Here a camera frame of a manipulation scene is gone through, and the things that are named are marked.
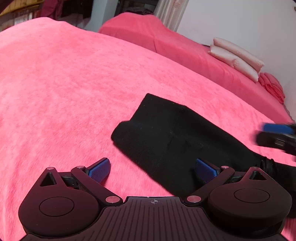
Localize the bed with red sheet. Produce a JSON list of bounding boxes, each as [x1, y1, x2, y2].
[[98, 12, 295, 124]]

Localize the pink fleece blanket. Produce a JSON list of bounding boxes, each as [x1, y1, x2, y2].
[[0, 17, 296, 241]]

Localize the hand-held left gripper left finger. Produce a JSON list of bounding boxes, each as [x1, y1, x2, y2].
[[39, 158, 123, 206]]

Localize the pale pink curtain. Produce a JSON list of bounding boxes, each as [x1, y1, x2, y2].
[[154, 0, 188, 32]]

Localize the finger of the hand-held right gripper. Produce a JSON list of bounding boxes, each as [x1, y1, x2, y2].
[[256, 123, 296, 156]]

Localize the pale pink pillow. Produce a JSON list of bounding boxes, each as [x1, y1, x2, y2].
[[213, 37, 265, 71], [208, 45, 259, 82]]

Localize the folded red blanket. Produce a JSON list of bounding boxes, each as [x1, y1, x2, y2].
[[258, 72, 285, 104]]

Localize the black pants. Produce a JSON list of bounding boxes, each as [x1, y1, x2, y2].
[[111, 93, 296, 200]]

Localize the dark wooden door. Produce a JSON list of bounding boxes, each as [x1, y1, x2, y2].
[[92, 0, 160, 18]]

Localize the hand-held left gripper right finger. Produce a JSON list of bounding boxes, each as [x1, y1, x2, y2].
[[184, 158, 270, 206]]

